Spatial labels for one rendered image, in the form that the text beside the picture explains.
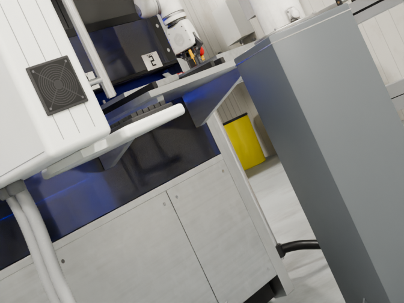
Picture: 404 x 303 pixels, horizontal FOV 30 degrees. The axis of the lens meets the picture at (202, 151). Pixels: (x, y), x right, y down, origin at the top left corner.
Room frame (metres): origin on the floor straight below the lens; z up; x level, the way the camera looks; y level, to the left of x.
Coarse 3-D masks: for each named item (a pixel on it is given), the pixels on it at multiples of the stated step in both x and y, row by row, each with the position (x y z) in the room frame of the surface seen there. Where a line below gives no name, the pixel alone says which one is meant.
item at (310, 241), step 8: (296, 240) 3.16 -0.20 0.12; (304, 240) 3.15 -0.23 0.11; (312, 240) 3.15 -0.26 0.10; (280, 248) 3.14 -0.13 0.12; (288, 248) 3.15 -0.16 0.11; (296, 248) 3.15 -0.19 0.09; (304, 248) 3.15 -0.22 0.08; (312, 248) 3.14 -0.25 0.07; (320, 248) 3.14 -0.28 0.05; (280, 256) 3.13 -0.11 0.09
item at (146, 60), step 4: (152, 52) 2.78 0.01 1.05; (156, 52) 2.80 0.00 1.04; (144, 56) 2.75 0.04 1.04; (148, 56) 2.76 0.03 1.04; (156, 56) 2.79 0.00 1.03; (144, 60) 2.74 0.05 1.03; (148, 60) 2.75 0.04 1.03; (156, 60) 2.78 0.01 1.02; (160, 60) 2.80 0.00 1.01; (148, 64) 2.75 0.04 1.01; (156, 64) 2.78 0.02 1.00; (160, 64) 2.79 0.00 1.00; (148, 68) 2.74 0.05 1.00; (152, 68) 2.75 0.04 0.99
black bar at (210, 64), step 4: (212, 60) 2.36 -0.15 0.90; (204, 64) 2.36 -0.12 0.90; (208, 64) 2.36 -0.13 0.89; (212, 64) 2.35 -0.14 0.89; (200, 68) 2.38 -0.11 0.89; (204, 68) 2.37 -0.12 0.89; (208, 68) 2.36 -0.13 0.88; (192, 72) 2.40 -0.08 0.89; (196, 72) 2.39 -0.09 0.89; (184, 76) 2.43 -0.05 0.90
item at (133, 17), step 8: (120, 16) 2.73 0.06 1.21; (128, 16) 2.76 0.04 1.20; (136, 16) 2.79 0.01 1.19; (88, 24) 2.60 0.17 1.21; (96, 24) 2.63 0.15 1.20; (104, 24) 2.66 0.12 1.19; (112, 24) 2.69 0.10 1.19; (120, 24) 2.72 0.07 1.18; (72, 32) 2.54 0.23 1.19; (88, 32) 2.59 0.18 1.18; (168, 64) 2.82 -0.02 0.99; (144, 72) 2.72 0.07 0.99; (120, 80) 2.62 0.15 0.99; (96, 88) 2.53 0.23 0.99
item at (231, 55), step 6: (252, 42) 2.59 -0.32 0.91; (240, 48) 2.53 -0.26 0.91; (246, 48) 2.55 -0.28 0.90; (222, 54) 2.45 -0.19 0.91; (228, 54) 2.47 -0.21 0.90; (234, 54) 2.50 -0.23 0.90; (240, 54) 2.52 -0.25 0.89; (210, 60) 2.44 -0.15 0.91; (228, 60) 2.46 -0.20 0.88; (198, 66) 2.48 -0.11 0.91; (186, 72) 2.52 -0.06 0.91
